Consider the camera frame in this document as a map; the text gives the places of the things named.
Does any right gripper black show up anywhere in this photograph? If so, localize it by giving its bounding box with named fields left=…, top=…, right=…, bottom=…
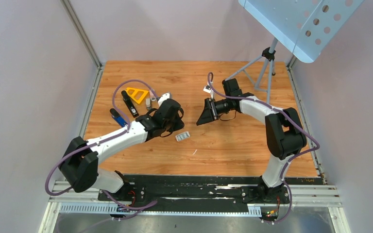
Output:
left=197, top=98, right=232, bottom=126

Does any pink stapler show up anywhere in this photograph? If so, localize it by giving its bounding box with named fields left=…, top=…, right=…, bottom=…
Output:
left=149, top=90, right=157, bottom=101

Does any grey white stapler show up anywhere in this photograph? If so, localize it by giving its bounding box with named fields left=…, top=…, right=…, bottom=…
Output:
left=145, top=98, right=152, bottom=110

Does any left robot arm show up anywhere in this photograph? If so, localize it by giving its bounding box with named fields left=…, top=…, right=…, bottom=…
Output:
left=58, top=99, right=184, bottom=200

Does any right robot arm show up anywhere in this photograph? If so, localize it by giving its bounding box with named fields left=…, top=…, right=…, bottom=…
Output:
left=196, top=78, right=306, bottom=203

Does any yellow plastic triangle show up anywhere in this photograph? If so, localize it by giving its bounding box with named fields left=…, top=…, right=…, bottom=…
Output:
left=125, top=87, right=149, bottom=104

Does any light blue music stand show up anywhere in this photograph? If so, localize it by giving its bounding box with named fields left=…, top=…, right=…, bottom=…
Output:
left=239, top=0, right=364, bottom=101

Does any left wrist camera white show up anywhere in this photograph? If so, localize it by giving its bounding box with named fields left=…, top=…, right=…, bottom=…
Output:
left=157, top=92, right=171, bottom=106

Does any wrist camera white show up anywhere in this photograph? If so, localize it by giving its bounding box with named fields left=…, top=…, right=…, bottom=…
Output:
left=157, top=92, right=171, bottom=106
left=203, top=85, right=214, bottom=96

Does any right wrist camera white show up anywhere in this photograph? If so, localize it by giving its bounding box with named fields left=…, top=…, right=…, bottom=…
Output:
left=203, top=85, right=214, bottom=96

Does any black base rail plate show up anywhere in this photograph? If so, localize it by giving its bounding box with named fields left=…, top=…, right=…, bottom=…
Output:
left=111, top=175, right=290, bottom=213

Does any aluminium frame post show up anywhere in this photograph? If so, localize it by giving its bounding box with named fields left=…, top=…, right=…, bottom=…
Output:
left=60, top=0, right=103, bottom=68

